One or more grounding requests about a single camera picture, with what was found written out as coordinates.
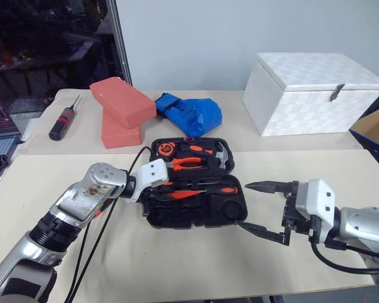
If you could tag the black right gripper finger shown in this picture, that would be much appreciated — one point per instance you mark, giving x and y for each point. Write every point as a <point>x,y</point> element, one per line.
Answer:
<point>268,187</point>
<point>262,232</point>

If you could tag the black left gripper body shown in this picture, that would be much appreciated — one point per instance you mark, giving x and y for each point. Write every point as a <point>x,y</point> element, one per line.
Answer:
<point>155,193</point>

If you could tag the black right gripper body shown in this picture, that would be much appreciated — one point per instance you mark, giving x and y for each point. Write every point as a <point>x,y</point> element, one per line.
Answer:
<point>295,217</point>

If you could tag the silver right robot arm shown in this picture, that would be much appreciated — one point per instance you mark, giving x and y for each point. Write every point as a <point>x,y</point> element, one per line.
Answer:
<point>363,224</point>

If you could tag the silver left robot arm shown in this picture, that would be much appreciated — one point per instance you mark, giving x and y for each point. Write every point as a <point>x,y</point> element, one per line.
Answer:
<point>82,195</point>

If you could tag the black plastic tool case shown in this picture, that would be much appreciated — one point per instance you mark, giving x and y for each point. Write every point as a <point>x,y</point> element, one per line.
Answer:
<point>196,205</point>

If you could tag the orange black tape measure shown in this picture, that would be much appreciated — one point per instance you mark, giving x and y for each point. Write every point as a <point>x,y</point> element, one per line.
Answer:
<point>166,149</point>

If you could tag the steel claw hammer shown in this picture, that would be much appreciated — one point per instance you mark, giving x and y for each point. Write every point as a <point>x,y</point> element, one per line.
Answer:
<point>222,154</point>

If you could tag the orange black utility knife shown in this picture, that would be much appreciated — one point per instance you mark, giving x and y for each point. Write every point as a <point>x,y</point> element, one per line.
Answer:
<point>200,148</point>

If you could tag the small red brick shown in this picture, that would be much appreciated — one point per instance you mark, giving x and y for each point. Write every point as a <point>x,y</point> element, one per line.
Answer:
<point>120,134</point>

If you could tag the blue plastic bag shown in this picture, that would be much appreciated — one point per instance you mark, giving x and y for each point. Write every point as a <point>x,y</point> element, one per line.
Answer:
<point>192,113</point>

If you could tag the large red brick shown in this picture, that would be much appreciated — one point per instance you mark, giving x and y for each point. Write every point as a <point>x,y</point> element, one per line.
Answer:
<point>123,101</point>

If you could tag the white lidded storage box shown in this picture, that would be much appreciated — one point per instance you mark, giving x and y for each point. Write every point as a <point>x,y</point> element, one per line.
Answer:
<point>309,94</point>

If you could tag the cardboard box with blue side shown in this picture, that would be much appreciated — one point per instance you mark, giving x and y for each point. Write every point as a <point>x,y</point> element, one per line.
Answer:
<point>376,135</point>

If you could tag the black red screwdriver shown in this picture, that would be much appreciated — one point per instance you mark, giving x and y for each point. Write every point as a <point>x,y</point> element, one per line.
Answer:
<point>63,121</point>

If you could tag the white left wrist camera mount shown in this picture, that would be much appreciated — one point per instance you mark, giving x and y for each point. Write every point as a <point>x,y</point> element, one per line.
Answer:
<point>153,173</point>

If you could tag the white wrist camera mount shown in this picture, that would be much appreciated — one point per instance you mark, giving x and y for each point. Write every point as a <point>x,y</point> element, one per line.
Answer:
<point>316,199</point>
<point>153,173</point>

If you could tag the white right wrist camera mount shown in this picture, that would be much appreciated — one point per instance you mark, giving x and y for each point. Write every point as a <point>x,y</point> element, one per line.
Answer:
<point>316,199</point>

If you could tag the grey metal post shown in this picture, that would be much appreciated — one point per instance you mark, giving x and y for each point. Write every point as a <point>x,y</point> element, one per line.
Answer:
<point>120,41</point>

